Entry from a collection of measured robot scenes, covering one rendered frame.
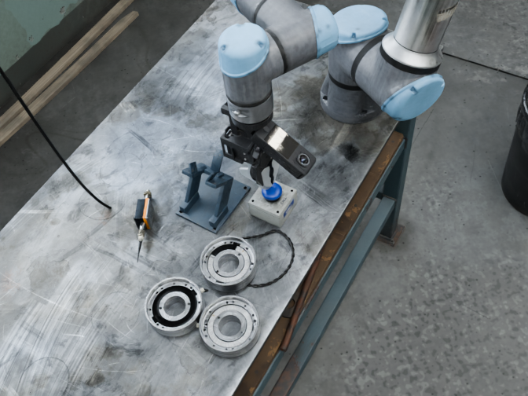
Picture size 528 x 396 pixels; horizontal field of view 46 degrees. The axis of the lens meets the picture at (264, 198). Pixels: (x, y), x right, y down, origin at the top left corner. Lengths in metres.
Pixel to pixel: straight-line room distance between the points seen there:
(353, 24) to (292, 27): 0.31
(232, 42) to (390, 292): 1.30
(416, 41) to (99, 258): 0.72
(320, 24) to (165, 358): 0.62
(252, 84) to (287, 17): 0.12
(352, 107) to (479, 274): 0.95
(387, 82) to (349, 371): 1.02
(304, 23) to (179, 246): 0.51
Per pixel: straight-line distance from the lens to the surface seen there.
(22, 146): 2.67
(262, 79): 0.95
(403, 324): 2.01
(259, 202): 1.21
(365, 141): 1.35
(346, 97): 1.35
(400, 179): 1.86
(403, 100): 1.17
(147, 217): 1.23
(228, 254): 1.17
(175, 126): 1.42
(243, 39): 0.92
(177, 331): 1.11
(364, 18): 1.28
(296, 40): 0.96
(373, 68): 1.21
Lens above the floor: 1.84
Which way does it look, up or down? 55 degrees down
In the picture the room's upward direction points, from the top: 8 degrees counter-clockwise
